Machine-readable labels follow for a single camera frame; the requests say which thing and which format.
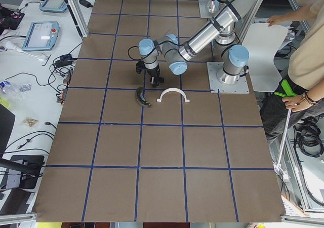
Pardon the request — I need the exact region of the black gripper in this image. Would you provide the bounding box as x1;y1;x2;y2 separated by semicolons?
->
147;66;164;88

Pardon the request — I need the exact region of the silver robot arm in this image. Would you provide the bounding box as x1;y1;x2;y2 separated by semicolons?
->
136;0;255;87

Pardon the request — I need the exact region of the person right hand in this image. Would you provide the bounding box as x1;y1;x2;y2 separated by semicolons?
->
267;15;281;27

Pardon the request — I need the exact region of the person left hand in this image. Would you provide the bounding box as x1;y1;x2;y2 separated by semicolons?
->
282;95;310;112

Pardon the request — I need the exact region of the olive metal brake shoe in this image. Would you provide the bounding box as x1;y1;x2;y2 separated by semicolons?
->
136;86;152;108

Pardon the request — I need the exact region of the black power adapter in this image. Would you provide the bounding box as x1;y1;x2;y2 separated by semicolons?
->
78;0;93;8

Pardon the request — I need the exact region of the white chair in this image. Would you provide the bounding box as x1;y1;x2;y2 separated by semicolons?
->
242;23;288;92

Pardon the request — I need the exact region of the blue teach pendant near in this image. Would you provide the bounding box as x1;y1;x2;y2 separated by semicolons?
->
22;21;60;51

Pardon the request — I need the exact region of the blue teach pendant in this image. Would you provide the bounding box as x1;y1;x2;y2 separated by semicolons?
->
22;21;60;51
40;0;67;13

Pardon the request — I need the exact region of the blue teach pendant far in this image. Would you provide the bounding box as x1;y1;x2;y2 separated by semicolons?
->
40;0;67;13

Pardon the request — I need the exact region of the clear plastic water bottle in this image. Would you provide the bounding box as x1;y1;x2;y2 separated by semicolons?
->
1;81;32;102

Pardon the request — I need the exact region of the white curved plastic bracket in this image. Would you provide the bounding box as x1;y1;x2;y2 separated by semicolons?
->
156;87;190;103

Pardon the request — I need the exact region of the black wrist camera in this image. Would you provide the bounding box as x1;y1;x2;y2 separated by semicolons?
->
135;60;145;74

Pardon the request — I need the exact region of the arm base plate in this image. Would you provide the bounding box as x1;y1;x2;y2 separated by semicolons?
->
207;62;249;94
198;0;219;18

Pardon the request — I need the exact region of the aluminium frame post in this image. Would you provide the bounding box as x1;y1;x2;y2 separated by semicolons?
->
64;0;89;38

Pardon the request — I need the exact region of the green handled grabber stick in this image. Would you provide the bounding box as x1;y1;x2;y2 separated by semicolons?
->
273;79;297;176

